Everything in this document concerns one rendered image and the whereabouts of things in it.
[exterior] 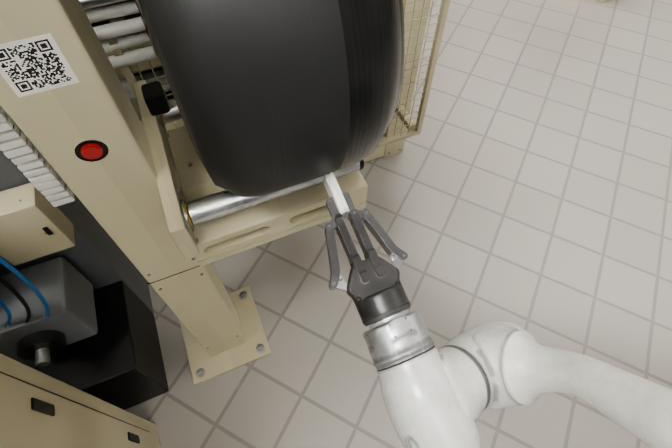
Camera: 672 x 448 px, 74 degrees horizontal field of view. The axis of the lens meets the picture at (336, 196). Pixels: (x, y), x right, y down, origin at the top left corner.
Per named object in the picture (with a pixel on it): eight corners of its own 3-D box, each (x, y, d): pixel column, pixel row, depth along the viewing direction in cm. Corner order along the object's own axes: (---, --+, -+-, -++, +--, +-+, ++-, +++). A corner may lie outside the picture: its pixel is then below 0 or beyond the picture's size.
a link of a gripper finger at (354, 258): (367, 284, 68) (359, 288, 68) (338, 219, 71) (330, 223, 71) (372, 279, 64) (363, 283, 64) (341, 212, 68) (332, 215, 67)
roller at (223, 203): (181, 215, 77) (178, 199, 80) (190, 233, 80) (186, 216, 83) (364, 155, 85) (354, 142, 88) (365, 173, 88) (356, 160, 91)
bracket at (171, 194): (185, 260, 81) (168, 233, 73) (148, 115, 102) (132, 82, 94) (203, 254, 81) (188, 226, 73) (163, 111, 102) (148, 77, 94)
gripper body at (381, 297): (421, 304, 62) (394, 244, 65) (366, 328, 60) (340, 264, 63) (408, 310, 69) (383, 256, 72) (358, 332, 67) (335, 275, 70)
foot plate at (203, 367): (194, 385, 148) (193, 384, 147) (178, 313, 163) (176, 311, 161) (271, 353, 154) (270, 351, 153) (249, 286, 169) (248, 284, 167)
